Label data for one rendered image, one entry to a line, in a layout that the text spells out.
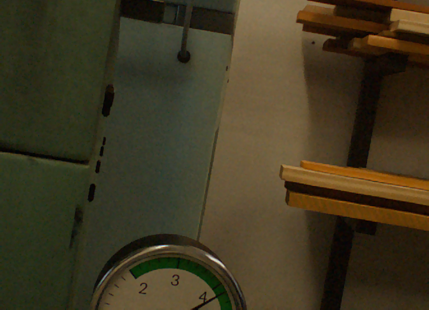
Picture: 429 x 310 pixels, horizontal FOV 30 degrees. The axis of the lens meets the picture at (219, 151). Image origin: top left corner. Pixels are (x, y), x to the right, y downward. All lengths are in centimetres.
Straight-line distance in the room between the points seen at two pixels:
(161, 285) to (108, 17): 13
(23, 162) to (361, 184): 206
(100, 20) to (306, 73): 250
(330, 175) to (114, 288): 208
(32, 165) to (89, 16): 7
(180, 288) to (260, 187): 255
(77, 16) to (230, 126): 248
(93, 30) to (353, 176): 209
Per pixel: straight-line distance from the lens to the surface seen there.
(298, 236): 289
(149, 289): 32
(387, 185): 241
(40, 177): 38
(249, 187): 286
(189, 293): 32
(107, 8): 38
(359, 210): 239
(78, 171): 38
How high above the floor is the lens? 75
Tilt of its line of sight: 3 degrees down
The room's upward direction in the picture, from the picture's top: 10 degrees clockwise
